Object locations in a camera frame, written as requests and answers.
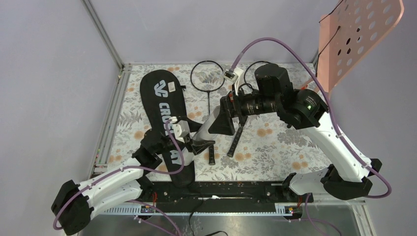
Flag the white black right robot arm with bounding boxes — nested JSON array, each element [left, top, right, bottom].
[[206, 63, 382, 203]]

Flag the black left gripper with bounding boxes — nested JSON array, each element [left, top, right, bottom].
[[155, 118, 215, 156]]

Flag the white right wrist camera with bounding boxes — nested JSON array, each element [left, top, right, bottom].
[[223, 67, 244, 95]]

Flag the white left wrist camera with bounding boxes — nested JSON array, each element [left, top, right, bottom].
[[170, 117, 190, 140]]

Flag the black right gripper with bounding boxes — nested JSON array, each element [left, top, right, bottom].
[[208, 84, 279, 136]]

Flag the floral table mat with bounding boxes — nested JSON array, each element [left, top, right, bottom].
[[107, 64, 330, 181]]

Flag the black Crossway racket bag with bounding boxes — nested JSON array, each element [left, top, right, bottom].
[[140, 69, 187, 172]]

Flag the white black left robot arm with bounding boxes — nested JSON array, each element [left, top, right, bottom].
[[51, 117, 216, 236]]

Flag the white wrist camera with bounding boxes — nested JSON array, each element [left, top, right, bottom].
[[170, 117, 190, 140], [223, 67, 244, 95]]

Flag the white shuttlecock tube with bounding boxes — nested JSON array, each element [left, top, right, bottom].
[[169, 106, 220, 166]]

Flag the aluminium frame profile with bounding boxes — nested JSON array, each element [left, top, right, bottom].
[[81, 0, 133, 170]]

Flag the pink perforated metal chair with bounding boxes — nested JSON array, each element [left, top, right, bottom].
[[316, 0, 404, 93]]

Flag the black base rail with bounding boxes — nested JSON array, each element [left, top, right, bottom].
[[94, 177, 314, 216]]

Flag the black badminton racket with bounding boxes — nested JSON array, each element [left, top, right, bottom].
[[227, 60, 269, 157], [190, 60, 226, 166]]

